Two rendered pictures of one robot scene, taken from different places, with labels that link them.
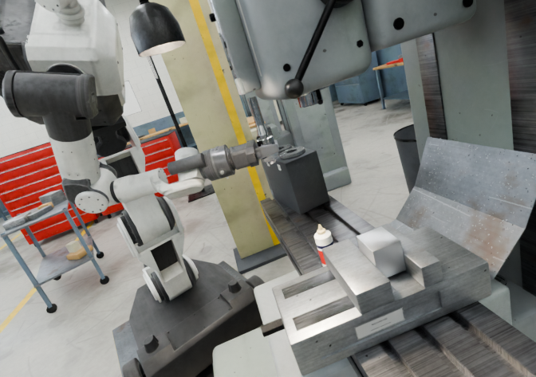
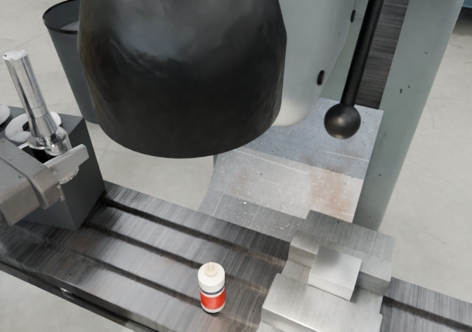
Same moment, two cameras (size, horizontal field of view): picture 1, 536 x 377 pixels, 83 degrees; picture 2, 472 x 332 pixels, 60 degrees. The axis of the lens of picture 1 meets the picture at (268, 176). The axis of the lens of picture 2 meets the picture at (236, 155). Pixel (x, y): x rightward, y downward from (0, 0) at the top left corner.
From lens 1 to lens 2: 0.49 m
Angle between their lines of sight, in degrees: 56
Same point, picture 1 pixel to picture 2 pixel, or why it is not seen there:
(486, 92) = not seen: hidden behind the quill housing
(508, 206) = (346, 159)
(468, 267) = (389, 251)
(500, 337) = (421, 302)
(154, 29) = (280, 71)
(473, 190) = (305, 144)
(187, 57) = not seen: outside the picture
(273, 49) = (318, 47)
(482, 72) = not seen: hidden behind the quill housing
